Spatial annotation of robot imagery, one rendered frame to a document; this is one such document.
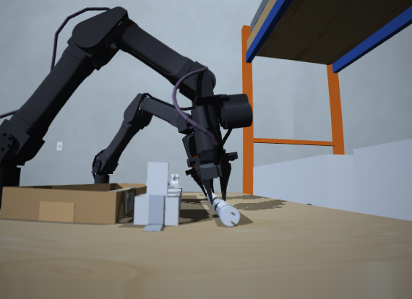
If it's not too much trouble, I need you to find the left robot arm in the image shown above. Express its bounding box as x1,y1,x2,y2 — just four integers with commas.
92,93,197,184

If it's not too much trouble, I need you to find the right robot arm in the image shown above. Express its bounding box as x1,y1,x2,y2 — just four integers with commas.
0,6,253,207

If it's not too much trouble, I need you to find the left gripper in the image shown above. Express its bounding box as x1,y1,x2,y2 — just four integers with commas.
186,150,214,196

